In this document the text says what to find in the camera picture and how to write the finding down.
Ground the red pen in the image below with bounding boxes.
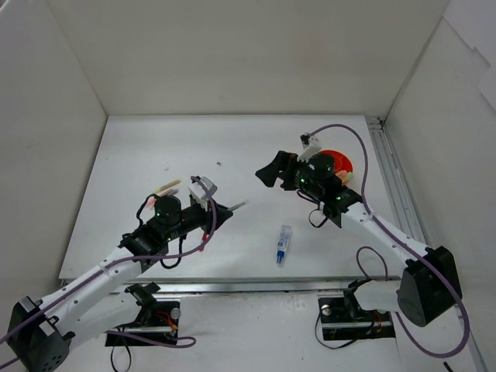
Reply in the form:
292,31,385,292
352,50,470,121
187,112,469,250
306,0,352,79
199,232,208,252

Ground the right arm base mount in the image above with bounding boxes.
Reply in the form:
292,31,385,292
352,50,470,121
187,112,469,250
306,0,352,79
316,297,395,343

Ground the aluminium rail frame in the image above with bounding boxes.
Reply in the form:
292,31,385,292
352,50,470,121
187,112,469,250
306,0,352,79
59,115,481,371

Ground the grey green marker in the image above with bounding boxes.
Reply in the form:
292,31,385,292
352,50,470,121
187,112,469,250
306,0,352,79
228,200,249,212

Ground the orange round container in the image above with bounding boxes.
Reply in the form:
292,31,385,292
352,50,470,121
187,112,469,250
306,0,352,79
321,150,353,185

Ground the purple cable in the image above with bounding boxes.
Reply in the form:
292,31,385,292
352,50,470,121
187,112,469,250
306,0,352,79
0,176,218,367
309,123,472,360

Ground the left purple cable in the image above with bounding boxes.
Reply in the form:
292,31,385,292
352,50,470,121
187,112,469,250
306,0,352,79
0,176,218,367

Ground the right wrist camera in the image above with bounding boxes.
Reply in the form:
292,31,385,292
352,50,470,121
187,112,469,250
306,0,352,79
297,133,322,163

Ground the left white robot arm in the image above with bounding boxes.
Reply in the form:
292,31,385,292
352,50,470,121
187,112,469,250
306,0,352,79
1,195,233,371

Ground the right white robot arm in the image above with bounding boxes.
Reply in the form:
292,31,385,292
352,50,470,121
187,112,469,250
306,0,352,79
255,151,462,327

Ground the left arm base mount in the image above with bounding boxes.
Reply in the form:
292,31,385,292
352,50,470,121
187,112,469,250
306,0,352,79
105,300,181,347

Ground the beige highlighter in holder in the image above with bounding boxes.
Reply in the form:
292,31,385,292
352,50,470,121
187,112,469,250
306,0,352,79
153,179,181,194

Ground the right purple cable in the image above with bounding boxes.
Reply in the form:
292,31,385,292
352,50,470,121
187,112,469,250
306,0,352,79
309,123,472,360

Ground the orange highlighter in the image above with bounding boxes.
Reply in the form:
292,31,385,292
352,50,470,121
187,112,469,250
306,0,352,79
147,196,160,208

